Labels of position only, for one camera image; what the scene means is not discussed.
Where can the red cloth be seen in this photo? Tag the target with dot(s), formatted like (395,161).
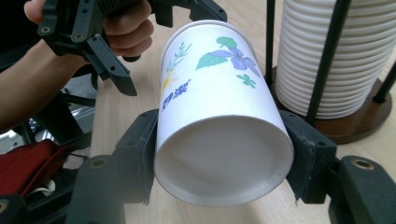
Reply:
(25,165)

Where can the black metal frame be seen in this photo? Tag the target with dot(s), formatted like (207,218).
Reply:
(53,118)

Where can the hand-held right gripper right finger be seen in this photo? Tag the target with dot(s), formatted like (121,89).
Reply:
(311,161)

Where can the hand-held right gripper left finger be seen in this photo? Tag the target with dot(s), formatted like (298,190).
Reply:
(137,155)

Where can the floral single paper cup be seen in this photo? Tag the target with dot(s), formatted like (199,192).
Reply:
(218,102)

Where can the stack of white paper cups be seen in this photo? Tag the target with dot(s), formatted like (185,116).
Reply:
(361,62)

